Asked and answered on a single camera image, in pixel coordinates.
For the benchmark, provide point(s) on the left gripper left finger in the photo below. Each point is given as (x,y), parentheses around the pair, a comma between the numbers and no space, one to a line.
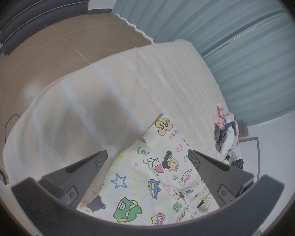
(83,178)

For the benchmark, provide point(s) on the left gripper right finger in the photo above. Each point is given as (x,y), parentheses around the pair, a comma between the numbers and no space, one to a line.
(211,178)

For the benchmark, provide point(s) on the white printed pyjama top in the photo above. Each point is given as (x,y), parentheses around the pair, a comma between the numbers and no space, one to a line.
(142,181)

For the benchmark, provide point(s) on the pile of clothes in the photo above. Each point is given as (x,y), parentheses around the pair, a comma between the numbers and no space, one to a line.
(226,136)

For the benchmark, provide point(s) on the black garment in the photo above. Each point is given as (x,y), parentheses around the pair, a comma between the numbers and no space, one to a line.
(237,162)

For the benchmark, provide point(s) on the bed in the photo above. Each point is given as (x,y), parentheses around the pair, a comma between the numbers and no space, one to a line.
(113,95)

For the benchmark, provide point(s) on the grey bedside table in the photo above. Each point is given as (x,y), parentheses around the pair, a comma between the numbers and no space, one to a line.
(242,128)

